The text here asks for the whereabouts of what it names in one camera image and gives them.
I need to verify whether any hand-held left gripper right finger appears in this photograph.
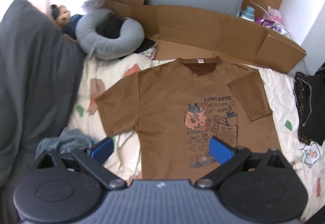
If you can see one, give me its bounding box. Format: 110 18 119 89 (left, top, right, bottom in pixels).
195 137 290 190

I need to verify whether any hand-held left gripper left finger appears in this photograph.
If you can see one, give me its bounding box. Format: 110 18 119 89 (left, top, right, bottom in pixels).
36 137 127 190

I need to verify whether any brown printed t-shirt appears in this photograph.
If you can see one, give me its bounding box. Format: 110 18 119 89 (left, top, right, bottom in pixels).
95 57 280 185

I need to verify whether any blue-grey garment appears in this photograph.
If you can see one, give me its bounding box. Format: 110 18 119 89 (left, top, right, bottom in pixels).
36 128 97 161

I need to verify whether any cream printed bed sheet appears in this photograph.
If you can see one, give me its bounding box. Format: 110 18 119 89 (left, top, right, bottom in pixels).
57 48 325 214

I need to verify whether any dark leopard-print cloth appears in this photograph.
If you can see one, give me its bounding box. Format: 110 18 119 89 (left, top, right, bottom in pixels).
294 62 325 146

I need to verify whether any dark grey duvet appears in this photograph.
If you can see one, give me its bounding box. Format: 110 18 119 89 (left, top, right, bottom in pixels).
0 0 84 186

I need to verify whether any grey neck pillow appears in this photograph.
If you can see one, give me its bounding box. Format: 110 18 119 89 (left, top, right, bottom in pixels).
75 10 145 60

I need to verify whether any small floral cloth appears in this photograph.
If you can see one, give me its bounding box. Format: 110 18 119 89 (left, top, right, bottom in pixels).
138 44 158 60

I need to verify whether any folded brown cardboard sheet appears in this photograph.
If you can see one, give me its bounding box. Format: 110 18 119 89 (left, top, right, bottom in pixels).
105 0 306 75

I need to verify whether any brown plush toy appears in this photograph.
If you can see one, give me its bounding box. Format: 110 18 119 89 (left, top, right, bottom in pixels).
50 4 84 37

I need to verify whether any light blue detergent bottle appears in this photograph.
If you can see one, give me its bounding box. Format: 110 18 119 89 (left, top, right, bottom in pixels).
240 6 255 20

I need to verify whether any purple white packet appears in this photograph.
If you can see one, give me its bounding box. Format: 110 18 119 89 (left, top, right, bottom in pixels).
255 6 288 34

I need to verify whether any white cable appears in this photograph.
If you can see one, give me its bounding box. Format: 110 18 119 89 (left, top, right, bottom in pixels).
245 0 292 37

